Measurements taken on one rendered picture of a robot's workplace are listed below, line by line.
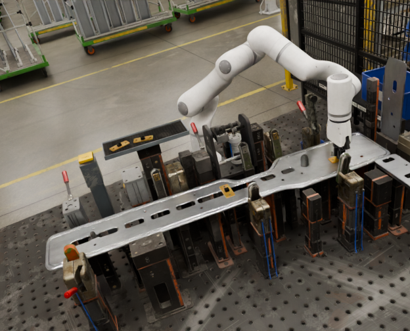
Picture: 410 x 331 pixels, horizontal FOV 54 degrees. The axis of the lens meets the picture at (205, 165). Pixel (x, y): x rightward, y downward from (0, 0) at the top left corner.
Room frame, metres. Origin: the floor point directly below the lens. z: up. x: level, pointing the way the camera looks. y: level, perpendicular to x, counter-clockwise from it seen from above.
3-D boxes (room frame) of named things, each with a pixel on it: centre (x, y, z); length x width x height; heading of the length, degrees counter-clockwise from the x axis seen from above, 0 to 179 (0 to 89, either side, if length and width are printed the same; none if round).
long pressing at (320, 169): (1.25, -0.05, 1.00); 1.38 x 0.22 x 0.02; 101
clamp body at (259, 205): (1.10, -0.16, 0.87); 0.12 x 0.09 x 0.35; 11
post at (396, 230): (1.19, -0.71, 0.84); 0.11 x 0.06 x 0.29; 11
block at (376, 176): (1.19, -0.63, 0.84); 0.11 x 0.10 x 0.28; 11
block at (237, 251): (1.28, -0.06, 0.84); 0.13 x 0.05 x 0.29; 11
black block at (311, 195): (1.15, -0.36, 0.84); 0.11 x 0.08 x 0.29; 11
